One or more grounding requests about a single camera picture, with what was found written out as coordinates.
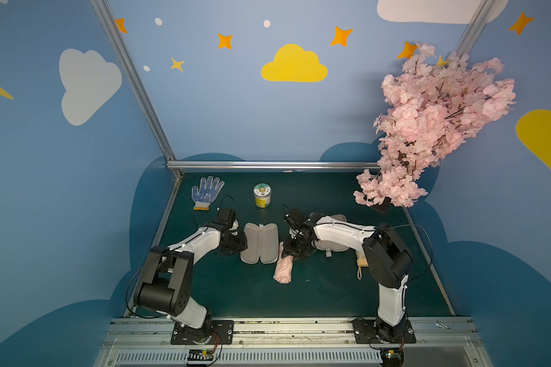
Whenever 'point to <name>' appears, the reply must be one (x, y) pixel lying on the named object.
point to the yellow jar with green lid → (262, 195)
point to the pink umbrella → (284, 267)
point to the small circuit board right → (392, 357)
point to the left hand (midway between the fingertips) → (247, 243)
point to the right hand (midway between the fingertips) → (288, 254)
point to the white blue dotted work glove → (210, 189)
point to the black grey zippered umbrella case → (262, 243)
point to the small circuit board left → (200, 356)
